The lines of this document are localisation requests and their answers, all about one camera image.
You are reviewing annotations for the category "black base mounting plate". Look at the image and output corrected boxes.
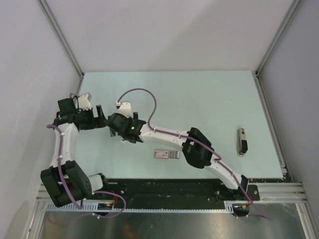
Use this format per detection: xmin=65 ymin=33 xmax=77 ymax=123
xmin=106 ymin=179 xmax=260 ymax=209

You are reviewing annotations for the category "aluminium corner post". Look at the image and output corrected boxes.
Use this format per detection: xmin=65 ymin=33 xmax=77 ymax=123
xmin=255 ymin=0 xmax=304 ymax=76
xmin=37 ymin=0 xmax=84 ymax=78

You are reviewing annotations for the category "grey slotted cable duct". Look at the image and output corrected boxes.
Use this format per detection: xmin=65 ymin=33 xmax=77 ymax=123
xmin=44 ymin=202 xmax=234 ymax=214

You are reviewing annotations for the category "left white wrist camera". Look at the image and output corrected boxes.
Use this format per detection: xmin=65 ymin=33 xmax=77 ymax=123
xmin=76 ymin=93 xmax=92 ymax=111

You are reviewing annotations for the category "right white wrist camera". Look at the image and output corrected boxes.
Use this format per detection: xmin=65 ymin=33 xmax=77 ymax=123
xmin=115 ymin=101 xmax=133 ymax=118

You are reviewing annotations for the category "red white staple box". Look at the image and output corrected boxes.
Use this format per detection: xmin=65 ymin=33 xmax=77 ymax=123
xmin=154 ymin=150 xmax=180 ymax=159

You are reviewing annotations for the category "right aluminium corner post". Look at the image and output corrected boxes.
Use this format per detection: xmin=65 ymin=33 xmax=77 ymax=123
xmin=255 ymin=0 xmax=304 ymax=76

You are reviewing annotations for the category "left aluminium corner post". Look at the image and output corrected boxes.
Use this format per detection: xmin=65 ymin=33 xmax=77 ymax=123
xmin=37 ymin=0 xmax=84 ymax=78

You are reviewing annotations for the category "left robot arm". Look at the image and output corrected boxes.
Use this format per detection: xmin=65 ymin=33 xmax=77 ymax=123
xmin=40 ymin=93 xmax=110 ymax=209

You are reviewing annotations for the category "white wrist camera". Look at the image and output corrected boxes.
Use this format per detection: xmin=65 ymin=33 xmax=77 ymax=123
xmin=115 ymin=101 xmax=133 ymax=118
xmin=76 ymin=93 xmax=92 ymax=111

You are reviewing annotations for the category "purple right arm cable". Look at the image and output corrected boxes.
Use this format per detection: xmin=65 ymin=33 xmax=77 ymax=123
xmin=116 ymin=88 xmax=271 ymax=220

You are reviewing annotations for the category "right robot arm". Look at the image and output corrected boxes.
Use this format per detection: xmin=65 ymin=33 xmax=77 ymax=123
xmin=107 ymin=113 xmax=248 ymax=200

